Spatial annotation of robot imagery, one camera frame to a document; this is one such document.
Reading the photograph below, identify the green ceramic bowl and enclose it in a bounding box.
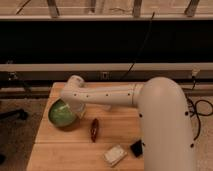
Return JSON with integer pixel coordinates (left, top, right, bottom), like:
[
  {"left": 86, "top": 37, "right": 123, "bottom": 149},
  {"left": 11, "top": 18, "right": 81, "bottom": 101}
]
[{"left": 48, "top": 99, "right": 78, "bottom": 128}]

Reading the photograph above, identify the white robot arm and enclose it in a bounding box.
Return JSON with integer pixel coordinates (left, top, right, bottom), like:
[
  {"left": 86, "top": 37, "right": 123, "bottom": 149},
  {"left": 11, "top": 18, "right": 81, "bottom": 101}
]
[{"left": 60, "top": 75, "right": 196, "bottom": 171}]

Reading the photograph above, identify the red brown pepper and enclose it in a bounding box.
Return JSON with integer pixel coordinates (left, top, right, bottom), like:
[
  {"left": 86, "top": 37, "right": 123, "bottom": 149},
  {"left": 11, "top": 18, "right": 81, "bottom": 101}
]
[{"left": 90, "top": 118, "right": 99, "bottom": 142}]

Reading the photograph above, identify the black smartphone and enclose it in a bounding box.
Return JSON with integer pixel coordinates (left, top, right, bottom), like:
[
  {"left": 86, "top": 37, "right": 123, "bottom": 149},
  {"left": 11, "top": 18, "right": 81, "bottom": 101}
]
[{"left": 130, "top": 140, "right": 143, "bottom": 157}]

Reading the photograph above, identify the white rectangular sponge block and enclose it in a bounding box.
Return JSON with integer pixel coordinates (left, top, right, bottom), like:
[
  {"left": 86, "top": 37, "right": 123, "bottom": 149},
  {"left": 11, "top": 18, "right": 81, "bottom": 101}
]
[{"left": 103, "top": 145, "right": 127, "bottom": 167}]

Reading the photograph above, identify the black office chair base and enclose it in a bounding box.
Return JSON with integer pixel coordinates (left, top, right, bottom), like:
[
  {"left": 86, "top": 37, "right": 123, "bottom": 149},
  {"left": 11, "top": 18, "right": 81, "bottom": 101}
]
[{"left": 0, "top": 109, "right": 28, "bottom": 120}]

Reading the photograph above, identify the black hanging cable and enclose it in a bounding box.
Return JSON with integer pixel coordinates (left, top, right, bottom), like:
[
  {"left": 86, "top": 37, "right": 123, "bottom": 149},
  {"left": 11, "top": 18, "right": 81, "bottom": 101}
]
[{"left": 119, "top": 11, "right": 156, "bottom": 82}]

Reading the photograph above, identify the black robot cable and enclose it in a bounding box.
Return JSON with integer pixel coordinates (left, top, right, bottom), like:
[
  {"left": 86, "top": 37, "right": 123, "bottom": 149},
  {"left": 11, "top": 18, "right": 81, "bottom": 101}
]
[{"left": 186, "top": 76, "right": 213, "bottom": 141}]

